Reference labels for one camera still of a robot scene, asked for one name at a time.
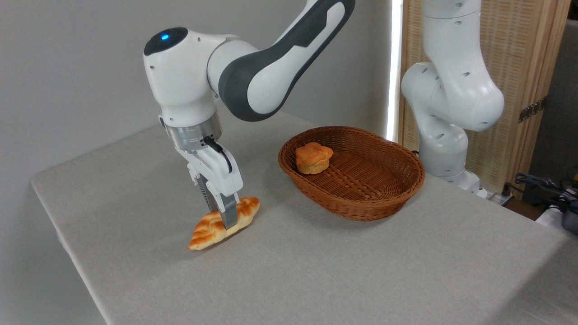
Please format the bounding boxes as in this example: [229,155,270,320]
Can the blue-grey cable bundle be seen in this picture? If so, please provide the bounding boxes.
[514,172,578,202]

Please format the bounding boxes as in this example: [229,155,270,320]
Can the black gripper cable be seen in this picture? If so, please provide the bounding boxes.
[202,135,233,174]

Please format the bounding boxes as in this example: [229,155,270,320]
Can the grey tablecloth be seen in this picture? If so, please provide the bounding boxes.
[30,111,578,325]

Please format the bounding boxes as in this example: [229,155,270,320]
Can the wooden folding screen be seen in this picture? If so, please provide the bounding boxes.
[399,0,572,200]

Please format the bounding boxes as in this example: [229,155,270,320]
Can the brown wicker basket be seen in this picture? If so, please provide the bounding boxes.
[277,125,426,222]

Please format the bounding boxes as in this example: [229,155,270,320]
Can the long braided bread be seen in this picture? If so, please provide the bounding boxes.
[187,195,261,251]

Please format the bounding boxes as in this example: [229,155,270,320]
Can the round bread bun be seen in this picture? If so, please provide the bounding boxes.
[294,141,335,175]

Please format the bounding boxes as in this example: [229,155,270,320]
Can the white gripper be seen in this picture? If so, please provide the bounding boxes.
[173,143,245,230]

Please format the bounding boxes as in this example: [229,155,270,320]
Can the dark grey device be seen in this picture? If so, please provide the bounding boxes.
[561,199,578,235]

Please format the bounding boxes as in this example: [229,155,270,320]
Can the metal screen hinge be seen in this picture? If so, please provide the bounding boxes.
[518,97,548,124]

